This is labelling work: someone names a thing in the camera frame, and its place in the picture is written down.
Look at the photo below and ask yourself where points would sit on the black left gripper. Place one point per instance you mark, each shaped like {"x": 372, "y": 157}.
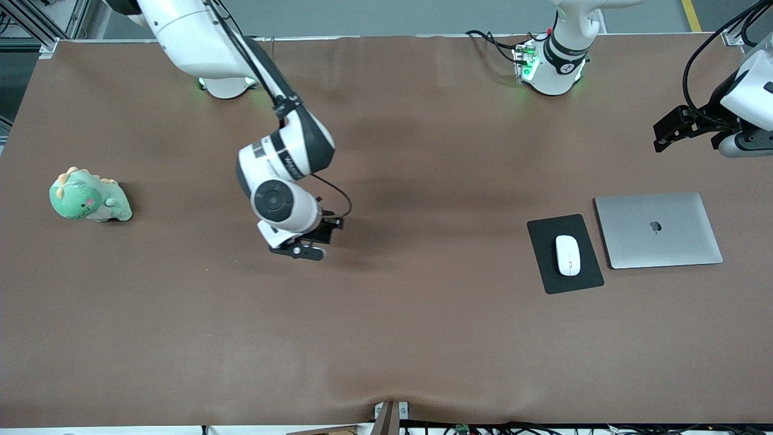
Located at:
{"x": 710, "y": 112}

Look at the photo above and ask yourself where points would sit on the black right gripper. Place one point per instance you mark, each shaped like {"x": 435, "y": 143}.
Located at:
{"x": 327, "y": 229}

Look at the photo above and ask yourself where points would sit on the small black phone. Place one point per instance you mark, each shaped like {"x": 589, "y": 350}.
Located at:
{"x": 333, "y": 234}

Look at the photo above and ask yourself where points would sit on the white computer mouse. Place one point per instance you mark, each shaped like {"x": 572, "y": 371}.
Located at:
{"x": 567, "y": 255}

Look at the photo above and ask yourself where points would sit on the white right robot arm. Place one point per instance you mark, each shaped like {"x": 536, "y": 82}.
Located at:
{"x": 193, "y": 36}

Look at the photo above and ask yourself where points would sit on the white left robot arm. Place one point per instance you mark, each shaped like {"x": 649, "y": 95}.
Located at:
{"x": 558, "y": 66}

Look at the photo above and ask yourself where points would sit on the black mouse pad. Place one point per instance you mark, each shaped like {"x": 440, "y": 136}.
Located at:
{"x": 543, "y": 266}

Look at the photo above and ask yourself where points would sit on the silver closed laptop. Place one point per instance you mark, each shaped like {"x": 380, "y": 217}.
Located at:
{"x": 658, "y": 232}

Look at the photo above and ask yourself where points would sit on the yellow floor tape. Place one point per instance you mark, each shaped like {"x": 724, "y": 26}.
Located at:
{"x": 693, "y": 17}

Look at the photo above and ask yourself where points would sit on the brown table cover sheet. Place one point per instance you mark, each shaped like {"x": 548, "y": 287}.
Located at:
{"x": 362, "y": 332}

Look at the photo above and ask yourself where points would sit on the green dinosaur plush toy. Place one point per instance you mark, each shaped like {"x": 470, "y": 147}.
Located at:
{"x": 81, "y": 198}

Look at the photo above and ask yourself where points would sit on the grey metal table bracket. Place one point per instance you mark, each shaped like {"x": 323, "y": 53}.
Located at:
{"x": 386, "y": 417}

